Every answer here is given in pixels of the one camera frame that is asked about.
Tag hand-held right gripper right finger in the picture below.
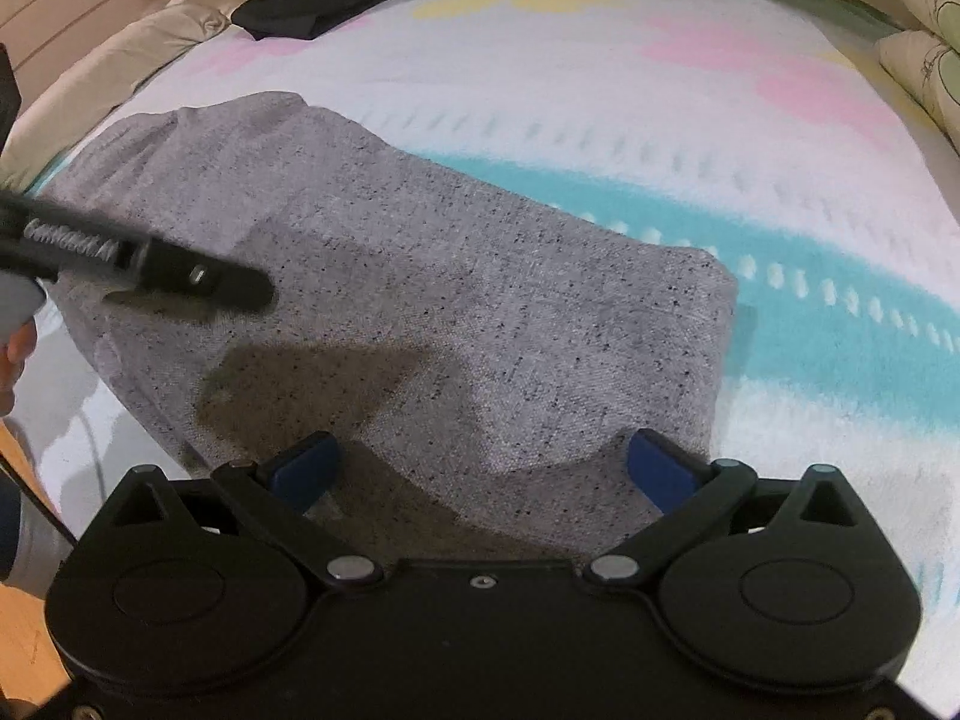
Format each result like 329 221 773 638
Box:
581 427 875 590

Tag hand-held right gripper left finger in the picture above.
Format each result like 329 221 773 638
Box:
101 431 383 590

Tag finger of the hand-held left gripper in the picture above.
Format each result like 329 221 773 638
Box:
105 236 275 316

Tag grey speckled pants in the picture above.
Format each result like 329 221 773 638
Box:
43 90 741 567

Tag person's left hand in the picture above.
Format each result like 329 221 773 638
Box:
0 321 40 418

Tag beige duvet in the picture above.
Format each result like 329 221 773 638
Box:
0 1 233 192

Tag black folded garment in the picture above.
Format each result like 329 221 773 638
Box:
230 0 425 43

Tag floral printed blanket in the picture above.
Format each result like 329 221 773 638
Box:
15 0 960 706

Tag black cable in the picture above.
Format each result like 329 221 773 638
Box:
0 454 79 545

